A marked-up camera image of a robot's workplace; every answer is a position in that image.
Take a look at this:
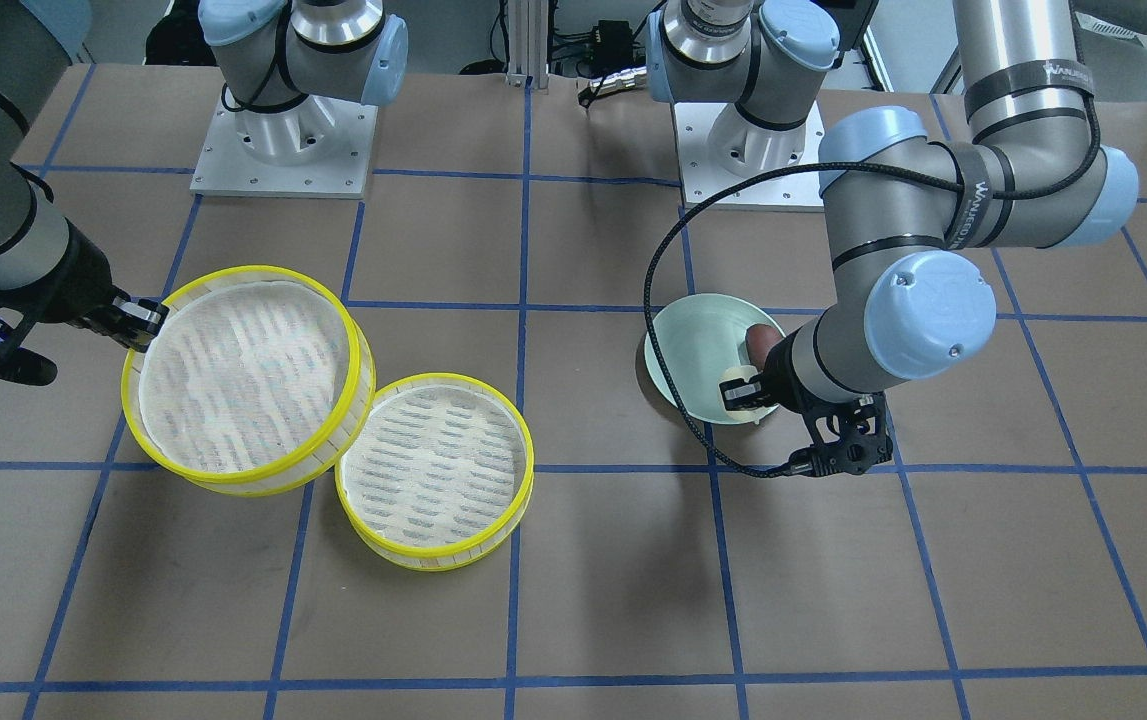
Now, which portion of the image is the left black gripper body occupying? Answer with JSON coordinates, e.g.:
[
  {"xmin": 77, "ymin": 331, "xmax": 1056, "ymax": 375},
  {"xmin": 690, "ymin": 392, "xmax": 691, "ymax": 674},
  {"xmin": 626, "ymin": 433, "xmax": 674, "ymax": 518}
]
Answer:
[{"xmin": 738, "ymin": 336, "xmax": 894, "ymax": 477}]

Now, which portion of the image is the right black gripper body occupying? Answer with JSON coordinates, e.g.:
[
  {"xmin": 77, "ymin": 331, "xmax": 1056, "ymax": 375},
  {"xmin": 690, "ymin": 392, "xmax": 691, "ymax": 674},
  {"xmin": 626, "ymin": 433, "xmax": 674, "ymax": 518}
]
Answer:
[{"xmin": 0, "ymin": 225, "xmax": 170, "ymax": 386}]

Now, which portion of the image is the yellow steamer layer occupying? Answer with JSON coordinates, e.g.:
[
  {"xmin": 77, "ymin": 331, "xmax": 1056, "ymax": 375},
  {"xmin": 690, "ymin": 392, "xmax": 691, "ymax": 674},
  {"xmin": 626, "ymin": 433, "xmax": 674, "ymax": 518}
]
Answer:
[
  {"xmin": 335, "ymin": 373, "xmax": 535, "ymax": 571},
  {"xmin": 120, "ymin": 265, "xmax": 377, "ymax": 496}
]

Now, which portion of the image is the white steamed bun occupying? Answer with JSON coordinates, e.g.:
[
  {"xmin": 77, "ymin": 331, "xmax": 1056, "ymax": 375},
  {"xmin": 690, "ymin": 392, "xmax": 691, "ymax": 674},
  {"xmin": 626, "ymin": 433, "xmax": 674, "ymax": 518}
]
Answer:
[{"xmin": 718, "ymin": 363, "xmax": 778, "ymax": 424}]

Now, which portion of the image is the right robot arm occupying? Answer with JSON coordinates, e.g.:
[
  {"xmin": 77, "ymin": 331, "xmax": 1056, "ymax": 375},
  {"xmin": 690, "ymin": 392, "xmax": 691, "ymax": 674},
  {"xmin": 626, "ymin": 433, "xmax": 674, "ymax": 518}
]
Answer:
[{"xmin": 0, "ymin": 1, "xmax": 409, "ymax": 386}]

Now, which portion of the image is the brown steamed bun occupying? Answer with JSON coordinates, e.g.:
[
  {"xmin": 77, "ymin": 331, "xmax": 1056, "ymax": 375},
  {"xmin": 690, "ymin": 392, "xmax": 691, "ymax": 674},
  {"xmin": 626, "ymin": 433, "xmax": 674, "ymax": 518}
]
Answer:
[{"xmin": 746, "ymin": 323, "xmax": 785, "ymax": 370}]

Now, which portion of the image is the light green plate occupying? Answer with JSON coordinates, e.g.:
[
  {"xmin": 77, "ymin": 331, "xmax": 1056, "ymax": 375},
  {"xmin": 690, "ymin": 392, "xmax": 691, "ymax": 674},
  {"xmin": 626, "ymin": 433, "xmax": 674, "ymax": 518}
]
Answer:
[{"xmin": 654, "ymin": 294, "xmax": 782, "ymax": 425}]

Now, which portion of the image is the black power brick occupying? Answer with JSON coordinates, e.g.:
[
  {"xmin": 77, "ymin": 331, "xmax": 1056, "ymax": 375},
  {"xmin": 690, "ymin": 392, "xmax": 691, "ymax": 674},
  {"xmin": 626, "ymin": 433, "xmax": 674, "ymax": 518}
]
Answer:
[{"xmin": 587, "ymin": 19, "xmax": 634, "ymax": 76}]

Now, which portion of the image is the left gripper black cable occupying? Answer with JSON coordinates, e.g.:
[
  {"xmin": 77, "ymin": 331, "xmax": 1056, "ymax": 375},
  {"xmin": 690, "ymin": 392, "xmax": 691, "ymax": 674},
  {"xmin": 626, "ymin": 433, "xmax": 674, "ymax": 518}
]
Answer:
[{"xmin": 643, "ymin": 60, "xmax": 1105, "ymax": 479}]

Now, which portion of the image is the aluminium frame post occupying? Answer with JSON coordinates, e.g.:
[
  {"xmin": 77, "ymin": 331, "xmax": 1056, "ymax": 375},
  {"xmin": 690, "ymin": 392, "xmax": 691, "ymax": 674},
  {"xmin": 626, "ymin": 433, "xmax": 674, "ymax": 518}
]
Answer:
[{"xmin": 504, "ymin": 0, "xmax": 553, "ymax": 94}]

